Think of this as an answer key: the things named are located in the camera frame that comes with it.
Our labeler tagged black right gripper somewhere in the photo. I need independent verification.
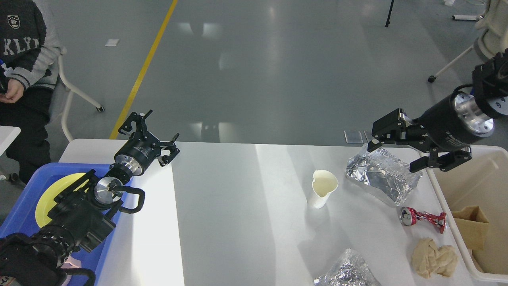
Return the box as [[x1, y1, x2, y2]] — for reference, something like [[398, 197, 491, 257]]
[[367, 92, 494, 173]]

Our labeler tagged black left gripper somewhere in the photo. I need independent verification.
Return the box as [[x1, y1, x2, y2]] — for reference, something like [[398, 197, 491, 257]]
[[114, 110, 180, 176]]

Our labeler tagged foil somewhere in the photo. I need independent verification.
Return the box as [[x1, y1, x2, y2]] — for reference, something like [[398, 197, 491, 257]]
[[314, 248, 381, 286], [345, 144, 423, 207]]

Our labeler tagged crushed red soda can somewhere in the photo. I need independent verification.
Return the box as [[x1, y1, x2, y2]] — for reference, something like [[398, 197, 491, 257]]
[[398, 207, 447, 234]]

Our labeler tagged brown paper bag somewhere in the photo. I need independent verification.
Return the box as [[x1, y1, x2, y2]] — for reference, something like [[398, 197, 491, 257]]
[[452, 206, 489, 251]]

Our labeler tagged white paper cup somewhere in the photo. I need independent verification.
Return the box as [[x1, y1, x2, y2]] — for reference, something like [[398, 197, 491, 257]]
[[307, 170, 338, 209]]

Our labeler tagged brown paper ball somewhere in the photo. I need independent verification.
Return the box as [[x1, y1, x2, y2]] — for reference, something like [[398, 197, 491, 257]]
[[411, 238, 458, 279]]

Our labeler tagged yellow plastic plate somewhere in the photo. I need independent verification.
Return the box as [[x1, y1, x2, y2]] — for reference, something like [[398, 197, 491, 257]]
[[35, 172, 85, 228]]

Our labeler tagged pink mug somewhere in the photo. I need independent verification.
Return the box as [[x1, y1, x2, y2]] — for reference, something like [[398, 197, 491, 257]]
[[61, 256, 82, 269]]

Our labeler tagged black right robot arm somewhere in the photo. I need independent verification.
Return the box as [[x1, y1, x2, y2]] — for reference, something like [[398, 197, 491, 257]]
[[367, 51, 508, 173]]

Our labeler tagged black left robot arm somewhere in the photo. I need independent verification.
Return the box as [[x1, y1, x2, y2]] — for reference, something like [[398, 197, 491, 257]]
[[0, 110, 180, 286]]

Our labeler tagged white plastic bin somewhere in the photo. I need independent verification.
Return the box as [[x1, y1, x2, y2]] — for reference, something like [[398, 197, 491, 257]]
[[426, 145, 508, 284]]

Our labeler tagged chair leg with caster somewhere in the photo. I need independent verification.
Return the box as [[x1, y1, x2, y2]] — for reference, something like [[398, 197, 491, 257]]
[[50, 47, 105, 142]]

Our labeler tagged black tripod leg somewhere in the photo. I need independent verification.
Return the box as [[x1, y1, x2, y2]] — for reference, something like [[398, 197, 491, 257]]
[[385, 0, 395, 28]]

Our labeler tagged white office chair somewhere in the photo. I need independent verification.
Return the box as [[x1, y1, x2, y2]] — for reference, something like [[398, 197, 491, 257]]
[[427, 0, 508, 83]]

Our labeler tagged white side table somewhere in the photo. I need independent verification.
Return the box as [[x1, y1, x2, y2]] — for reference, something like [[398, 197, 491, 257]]
[[0, 126, 21, 156]]

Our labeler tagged crumpled foil front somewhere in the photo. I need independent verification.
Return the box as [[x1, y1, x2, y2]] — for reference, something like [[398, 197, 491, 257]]
[[314, 248, 381, 286]]

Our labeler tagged seated person grey sweater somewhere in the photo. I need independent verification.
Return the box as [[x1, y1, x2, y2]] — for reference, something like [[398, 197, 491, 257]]
[[0, 0, 63, 184]]

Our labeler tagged blue plastic tray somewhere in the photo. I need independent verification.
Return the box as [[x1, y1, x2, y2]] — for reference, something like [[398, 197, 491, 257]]
[[1, 163, 118, 286]]

